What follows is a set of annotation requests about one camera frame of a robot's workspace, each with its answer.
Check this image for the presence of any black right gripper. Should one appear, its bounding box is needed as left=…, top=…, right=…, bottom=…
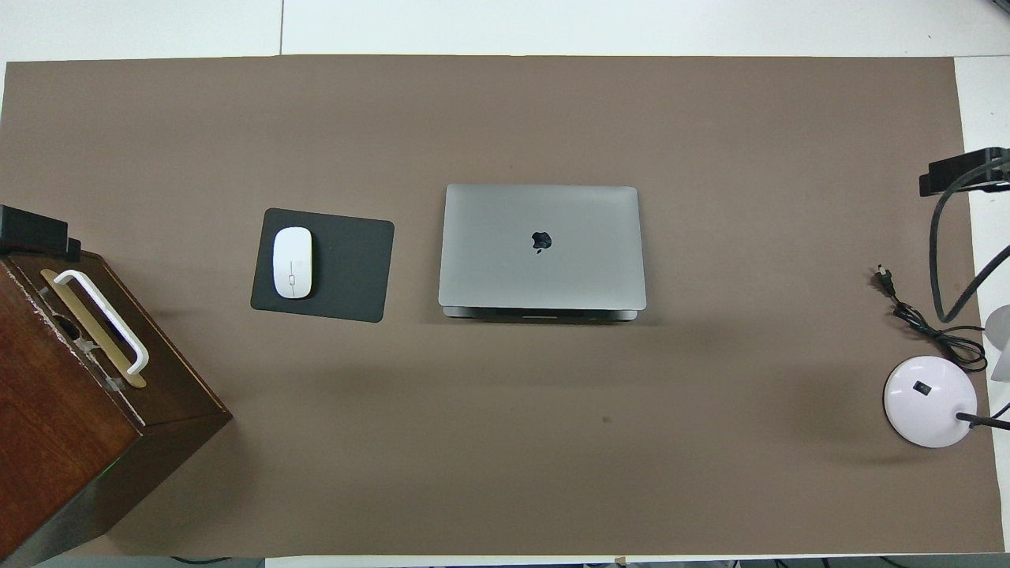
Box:
left=918, top=147, right=1010, bottom=198

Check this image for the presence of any white desk lamp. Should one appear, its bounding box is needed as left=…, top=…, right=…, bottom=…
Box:
left=882, top=304, right=1010, bottom=449

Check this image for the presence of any brass handle plate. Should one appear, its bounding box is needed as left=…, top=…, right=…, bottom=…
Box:
left=39, top=268, right=148, bottom=389

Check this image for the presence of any white computer mouse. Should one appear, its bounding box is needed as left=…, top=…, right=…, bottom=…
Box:
left=272, top=226, right=314, bottom=300

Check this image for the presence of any white box handle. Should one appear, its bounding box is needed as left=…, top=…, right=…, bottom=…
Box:
left=53, top=269, right=150, bottom=376

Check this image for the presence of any dark brown wooden box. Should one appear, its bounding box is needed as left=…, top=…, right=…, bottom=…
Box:
left=0, top=248, right=234, bottom=567

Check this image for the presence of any black mouse pad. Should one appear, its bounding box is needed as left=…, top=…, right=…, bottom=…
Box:
left=250, top=207, right=395, bottom=323

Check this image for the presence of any brown table mat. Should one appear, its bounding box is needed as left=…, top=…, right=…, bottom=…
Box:
left=0, top=54, right=1004, bottom=559

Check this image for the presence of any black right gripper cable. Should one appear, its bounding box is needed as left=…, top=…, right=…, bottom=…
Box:
left=929, top=154, right=1010, bottom=324

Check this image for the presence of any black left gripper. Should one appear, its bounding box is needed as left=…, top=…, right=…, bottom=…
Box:
left=0, top=204, right=83, bottom=263

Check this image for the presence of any black lamp power cable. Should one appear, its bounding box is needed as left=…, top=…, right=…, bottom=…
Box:
left=876, top=264, right=989, bottom=374

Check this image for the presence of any silver grey laptop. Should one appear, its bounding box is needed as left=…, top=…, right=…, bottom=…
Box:
left=438, top=184, right=648, bottom=321

